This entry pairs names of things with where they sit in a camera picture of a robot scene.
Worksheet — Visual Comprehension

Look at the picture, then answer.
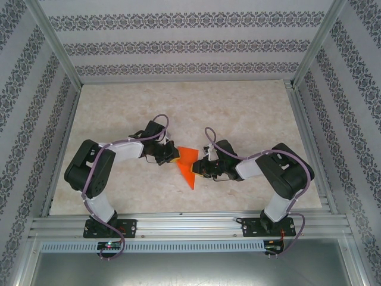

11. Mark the orange paper sheet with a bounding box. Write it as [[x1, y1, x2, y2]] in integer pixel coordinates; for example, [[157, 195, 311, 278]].
[[176, 147, 199, 191]]

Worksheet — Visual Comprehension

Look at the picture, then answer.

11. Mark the grey sheet metal panel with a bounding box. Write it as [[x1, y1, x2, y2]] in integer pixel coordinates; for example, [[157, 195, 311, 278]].
[[29, 252, 358, 286]]

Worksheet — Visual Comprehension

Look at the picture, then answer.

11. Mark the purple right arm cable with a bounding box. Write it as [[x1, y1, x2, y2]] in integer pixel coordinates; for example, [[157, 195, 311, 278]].
[[204, 127, 316, 257]]

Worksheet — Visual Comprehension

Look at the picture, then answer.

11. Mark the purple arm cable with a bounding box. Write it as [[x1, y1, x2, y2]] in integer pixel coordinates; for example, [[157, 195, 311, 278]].
[[204, 127, 316, 257], [80, 114, 173, 262]]

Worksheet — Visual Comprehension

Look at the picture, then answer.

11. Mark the aluminium mounting rail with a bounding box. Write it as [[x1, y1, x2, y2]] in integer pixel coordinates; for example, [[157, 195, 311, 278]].
[[28, 210, 349, 239]]

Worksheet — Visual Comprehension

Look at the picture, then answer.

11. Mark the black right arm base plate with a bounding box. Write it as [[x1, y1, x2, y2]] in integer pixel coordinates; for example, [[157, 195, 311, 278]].
[[241, 216, 297, 238]]

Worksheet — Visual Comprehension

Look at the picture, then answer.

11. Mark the grey slotted cable duct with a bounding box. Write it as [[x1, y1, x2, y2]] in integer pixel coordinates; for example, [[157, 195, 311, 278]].
[[40, 240, 266, 253]]

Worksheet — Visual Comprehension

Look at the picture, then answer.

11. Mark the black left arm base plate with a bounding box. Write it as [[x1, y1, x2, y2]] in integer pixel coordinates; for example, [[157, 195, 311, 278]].
[[83, 219, 138, 239]]

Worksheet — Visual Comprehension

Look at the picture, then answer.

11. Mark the aluminium table edge rail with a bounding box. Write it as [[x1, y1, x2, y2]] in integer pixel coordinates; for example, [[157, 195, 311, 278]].
[[284, 80, 339, 214], [40, 85, 82, 217]]

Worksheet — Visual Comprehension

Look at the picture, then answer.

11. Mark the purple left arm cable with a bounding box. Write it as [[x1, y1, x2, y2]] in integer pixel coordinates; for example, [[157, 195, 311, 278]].
[[80, 114, 173, 262]]

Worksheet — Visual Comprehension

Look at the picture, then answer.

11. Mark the aluminium frame post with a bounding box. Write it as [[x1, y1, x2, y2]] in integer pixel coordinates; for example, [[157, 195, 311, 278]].
[[25, 0, 83, 87], [293, 0, 348, 89]]

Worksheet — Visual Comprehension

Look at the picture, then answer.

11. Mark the aluminium frame bar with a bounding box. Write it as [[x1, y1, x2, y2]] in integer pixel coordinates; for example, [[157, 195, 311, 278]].
[[339, 238, 370, 286], [11, 237, 41, 286]]

